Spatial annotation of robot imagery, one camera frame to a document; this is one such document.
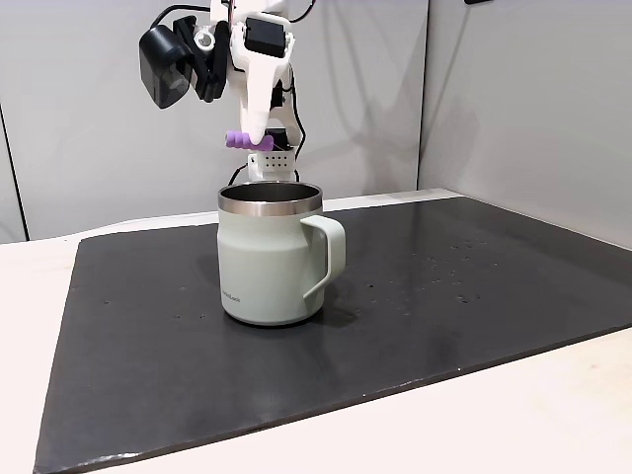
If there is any black camera clamp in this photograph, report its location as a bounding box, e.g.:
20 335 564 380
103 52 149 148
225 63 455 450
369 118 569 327
170 15 233 105

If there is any black camera cable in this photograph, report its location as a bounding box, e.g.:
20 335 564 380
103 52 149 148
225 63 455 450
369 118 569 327
149 3 213 32

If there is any purple ribbed pen grip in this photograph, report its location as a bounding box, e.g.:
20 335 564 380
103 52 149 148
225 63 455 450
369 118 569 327
224 129 275 152

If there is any black webcam box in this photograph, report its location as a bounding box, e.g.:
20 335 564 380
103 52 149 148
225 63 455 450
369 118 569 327
137 25 195 112

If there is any pale green steel mug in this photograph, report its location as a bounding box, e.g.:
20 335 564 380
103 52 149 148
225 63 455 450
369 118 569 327
216 181 348 328

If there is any black rubber mat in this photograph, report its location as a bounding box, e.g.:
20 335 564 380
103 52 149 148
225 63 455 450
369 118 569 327
32 195 632 474

